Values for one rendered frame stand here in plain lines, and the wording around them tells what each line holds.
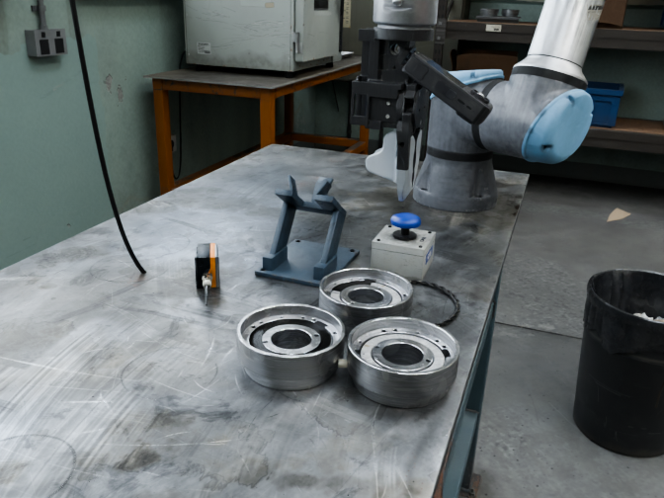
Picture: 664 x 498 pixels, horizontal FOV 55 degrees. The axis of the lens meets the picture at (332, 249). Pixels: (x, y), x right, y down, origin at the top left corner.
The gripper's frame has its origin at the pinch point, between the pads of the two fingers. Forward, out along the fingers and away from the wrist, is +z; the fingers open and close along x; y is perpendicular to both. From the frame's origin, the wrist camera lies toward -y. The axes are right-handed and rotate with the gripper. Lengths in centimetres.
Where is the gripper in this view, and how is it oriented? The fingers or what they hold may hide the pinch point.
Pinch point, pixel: (408, 191)
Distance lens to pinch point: 83.2
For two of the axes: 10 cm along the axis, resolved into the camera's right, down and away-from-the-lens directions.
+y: -9.4, -1.6, 3.1
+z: -0.3, 9.3, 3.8
